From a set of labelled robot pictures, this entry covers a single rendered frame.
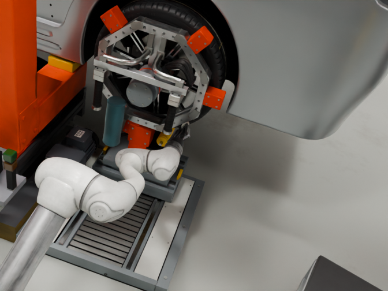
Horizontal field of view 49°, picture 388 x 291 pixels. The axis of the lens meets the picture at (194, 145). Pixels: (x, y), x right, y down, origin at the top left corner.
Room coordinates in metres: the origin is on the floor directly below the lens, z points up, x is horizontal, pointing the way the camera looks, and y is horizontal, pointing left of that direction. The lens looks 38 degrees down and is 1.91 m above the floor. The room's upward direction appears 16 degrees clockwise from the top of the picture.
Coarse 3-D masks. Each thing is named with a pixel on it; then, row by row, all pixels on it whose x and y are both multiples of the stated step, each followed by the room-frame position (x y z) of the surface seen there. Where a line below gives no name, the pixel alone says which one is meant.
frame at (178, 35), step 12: (132, 24) 1.75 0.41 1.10; (144, 24) 1.75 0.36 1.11; (156, 24) 1.79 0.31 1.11; (108, 36) 1.76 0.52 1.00; (120, 36) 1.76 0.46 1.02; (168, 36) 1.74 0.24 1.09; (180, 36) 1.73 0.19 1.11; (108, 48) 1.80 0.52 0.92; (192, 60) 1.73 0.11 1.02; (204, 60) 1.79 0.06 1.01; (204, 72) 1.73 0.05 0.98; (108, 84) 1.80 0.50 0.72; (204, 84) 1.73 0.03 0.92; (108, 96) 1.76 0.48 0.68; (120, 96) 1.80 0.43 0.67; (192, 108) 1.73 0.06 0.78; (132, 120) 1.75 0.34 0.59; (144, 120) 1.74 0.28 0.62; (156, 120) 1.78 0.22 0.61; (180, 120) 1.74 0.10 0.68
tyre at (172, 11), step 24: (144, 0) 1.92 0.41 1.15; (168, 0) 1.94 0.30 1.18; (192, 0) 2.03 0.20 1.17; (168, 24) 1.83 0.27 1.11; (192, 24) 1.82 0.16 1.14; (216, 24) 2.00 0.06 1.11; (96, 48) 1.85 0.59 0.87; (216, 48) 1.83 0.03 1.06; (216, 72) 1.81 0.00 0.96; (192, 120) 1.81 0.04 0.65
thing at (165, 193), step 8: (104, 152) 1.93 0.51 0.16; (96, 160) 1.84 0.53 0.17; (184, 160) 2.09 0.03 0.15; (96, 168) 1.78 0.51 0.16; (104, 168) 1.81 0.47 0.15; (112, 168) 1.83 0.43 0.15; (184, 168) 2.00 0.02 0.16; (104, 176) 1.78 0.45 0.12; (112, 176) 1.77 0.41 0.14; (120, 176) 1.77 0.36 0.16; (176, 176) 1.92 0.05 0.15; (152, 184) 1.80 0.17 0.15; (160, 184) 1.81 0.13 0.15; (168, 184) 1.81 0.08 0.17; (176, 184) 1.83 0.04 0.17; (144, 192) 1.76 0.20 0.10; (152, 192) 1.76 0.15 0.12; (160, 192) 1.75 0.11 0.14; (168, 192) 1.75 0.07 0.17; (168, 200) 1.75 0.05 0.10
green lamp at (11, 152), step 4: (8, 148) 1.24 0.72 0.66; (4, 152) 1.21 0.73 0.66; (8, 152) 1.21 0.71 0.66; (12, 152) 1.22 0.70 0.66; (16, 152) 1.23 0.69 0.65; (4, 156) 1.20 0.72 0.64; (8, 156) 1.20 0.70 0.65; (12, 156) 1.20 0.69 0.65; (16, 156) 1.23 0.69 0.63; (4, 160) 1.20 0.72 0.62; (8, 160) 1.20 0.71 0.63; (12, 160) 1.20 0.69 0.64
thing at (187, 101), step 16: (112, 48) 1.85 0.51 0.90; (144, 48) 1.86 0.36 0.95; (144, 64) 1.85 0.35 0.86; (112, 80) 1.85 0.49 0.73; (128, 80) 1.96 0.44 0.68; (160, 96) 1.86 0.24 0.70; (192, 96) 1.93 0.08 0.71; (144, 112) 1.83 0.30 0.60; (160, 112) 1.84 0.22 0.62; (176, 112) 1.82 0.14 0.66
